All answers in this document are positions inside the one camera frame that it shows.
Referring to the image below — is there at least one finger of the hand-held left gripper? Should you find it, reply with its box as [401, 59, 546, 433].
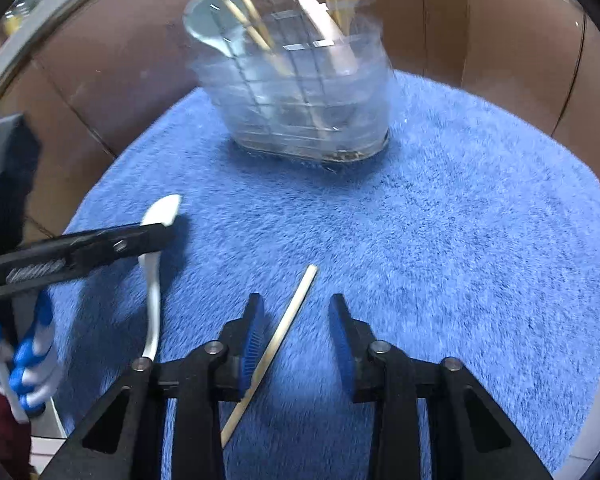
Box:
[0, 221, 177, 302]

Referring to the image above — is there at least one clear plastic utensil holder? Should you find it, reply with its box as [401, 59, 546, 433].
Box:
[182, 0, 397, 165]

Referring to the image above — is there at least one person's left forearm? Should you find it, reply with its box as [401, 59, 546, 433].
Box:
[0, 375, 32, 480]

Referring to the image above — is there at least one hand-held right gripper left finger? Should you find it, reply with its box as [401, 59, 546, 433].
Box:
[39, 292, 267, 480]

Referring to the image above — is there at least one blue fluffy mat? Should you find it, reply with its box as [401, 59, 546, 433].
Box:
[55, 70, 600, 480]

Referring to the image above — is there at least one blue-grey spoon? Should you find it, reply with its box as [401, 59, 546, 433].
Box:
[182, 0, 253, 76]

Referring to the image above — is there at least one white spoon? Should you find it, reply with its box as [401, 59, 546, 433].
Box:
[139, 195, 182, 361]

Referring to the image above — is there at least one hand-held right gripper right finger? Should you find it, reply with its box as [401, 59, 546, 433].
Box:
[328, 293, 554, 480]

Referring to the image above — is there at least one person's left hand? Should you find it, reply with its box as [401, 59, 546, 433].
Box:
[0, 290, 62, 422]

